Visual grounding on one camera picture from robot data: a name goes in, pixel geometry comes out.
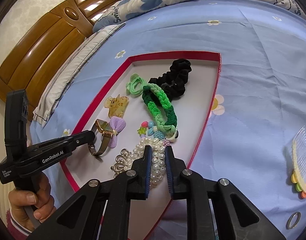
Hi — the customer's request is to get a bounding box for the purple bow hair clip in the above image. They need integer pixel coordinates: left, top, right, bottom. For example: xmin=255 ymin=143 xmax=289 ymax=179
xmin=108 ymin=116 xmax=127 ymax=149

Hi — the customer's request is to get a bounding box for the clear hair comb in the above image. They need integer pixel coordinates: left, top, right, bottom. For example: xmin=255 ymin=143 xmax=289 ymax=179
xmin=290 ymin=127 xmax=306 ymax=199

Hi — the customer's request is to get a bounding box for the light green hair tie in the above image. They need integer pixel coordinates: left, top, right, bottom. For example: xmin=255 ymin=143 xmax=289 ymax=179
xmin=125 ymin=73 xmax=148 ymax=99

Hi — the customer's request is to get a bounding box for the white pearl bracelet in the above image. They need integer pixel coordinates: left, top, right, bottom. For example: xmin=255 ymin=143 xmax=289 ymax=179
xmin=129 ymin=137 xmax=170 ymax=186

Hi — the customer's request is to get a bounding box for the green braided bracelet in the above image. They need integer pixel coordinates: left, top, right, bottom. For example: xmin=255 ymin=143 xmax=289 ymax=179
xmin=142 ymin=84 xmax=180 ymax=142

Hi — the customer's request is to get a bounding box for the silver crown ornament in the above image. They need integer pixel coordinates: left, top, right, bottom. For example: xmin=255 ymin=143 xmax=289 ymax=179
xmin=110 ymin=148 xmax=133 ymax=179

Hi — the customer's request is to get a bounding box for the silver ring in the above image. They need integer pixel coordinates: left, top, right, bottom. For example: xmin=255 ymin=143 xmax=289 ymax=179
xmin=287 ymin=211 xmax=302 ymax=230

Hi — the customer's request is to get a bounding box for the black velvet scrunchie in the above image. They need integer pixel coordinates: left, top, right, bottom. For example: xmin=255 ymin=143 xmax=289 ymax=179
xmin=148 ymin=58 xmax=193 ymax=98

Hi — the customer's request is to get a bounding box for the red shallow box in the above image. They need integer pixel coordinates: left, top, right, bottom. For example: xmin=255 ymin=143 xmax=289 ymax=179
xmin=60 ymin=50 xmax=222 ymax=240

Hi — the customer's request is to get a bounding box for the yellow translucent hair claw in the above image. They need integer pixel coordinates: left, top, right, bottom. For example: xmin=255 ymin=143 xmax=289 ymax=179
xmin=104 ymin=94 xmax=130 ymax=118

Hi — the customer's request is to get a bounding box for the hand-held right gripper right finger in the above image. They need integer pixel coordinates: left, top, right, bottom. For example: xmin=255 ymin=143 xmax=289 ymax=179
xmin=164 ymin=146 xmax=287 ymax=240

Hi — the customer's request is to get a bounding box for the person's left hand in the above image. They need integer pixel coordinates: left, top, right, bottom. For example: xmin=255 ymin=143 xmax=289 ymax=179
xmin=8 ymin=174 xmax=57 ymax=227

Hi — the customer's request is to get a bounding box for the white striped pillow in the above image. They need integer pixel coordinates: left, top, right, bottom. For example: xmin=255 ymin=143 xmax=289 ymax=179
xmin=33 ymin=22 xmax=127 ymax=128

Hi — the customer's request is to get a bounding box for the colourful chunky bead bracelet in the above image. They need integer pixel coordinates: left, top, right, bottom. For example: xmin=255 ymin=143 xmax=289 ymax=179
xmin=136 ymin=121 xmax=171 ymax=147

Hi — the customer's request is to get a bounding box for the gold wrist watch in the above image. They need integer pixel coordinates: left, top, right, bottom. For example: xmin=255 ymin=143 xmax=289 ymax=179
xmin=88 ymin=119 xmax=113 ymax=162

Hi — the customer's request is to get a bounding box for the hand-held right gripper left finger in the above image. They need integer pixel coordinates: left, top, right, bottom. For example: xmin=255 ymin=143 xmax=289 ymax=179
xmin=25 ymin=145 xmax=153 ymax=240

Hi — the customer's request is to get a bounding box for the wooden headboard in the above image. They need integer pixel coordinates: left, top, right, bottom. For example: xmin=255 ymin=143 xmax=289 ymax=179
xmin=0 ymin=0 xmax=132 ymax=105

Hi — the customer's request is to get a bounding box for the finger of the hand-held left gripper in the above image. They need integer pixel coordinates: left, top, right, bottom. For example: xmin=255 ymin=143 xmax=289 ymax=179
xmin=60 ymin=130 xmax=96 ymax=153

